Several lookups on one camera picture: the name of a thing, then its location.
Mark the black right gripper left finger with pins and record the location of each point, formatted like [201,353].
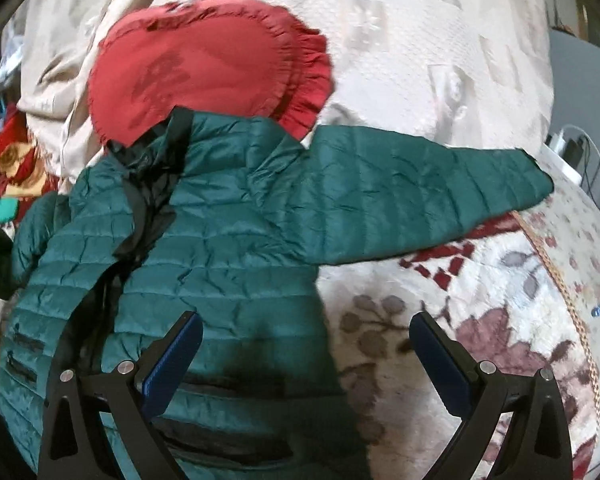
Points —
[74,443]

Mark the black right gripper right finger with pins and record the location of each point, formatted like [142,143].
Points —
[536,444]

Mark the dark green quilted puffer jacket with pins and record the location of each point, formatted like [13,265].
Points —
[230,218]

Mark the floral red white bedspread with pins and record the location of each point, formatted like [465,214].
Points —
[521,291]

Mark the teal green garment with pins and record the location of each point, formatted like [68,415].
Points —
[8,209]

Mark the red and yellow patterned cloth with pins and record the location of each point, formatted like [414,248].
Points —
[23,173]

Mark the white power strip with charger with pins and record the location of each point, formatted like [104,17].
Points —
[578,157]

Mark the beige patterned quilt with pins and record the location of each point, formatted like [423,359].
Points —
[472,73]

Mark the red heart-shaped ruffled pillow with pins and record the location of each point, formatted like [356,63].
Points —
[235,57]

